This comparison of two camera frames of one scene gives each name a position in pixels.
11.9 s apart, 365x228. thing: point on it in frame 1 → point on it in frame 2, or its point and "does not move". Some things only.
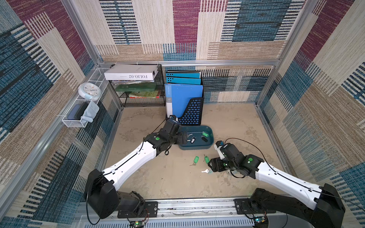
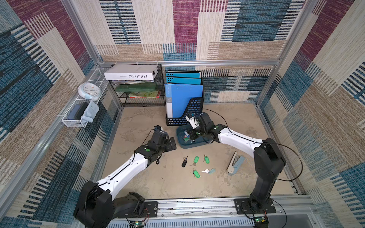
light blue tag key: [209, 171] does not move
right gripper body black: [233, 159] → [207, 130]
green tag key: [196, 160] does not move
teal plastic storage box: [198, 137] does not move
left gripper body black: [177, 139] → [166, 147]
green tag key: [206, 159] does not move
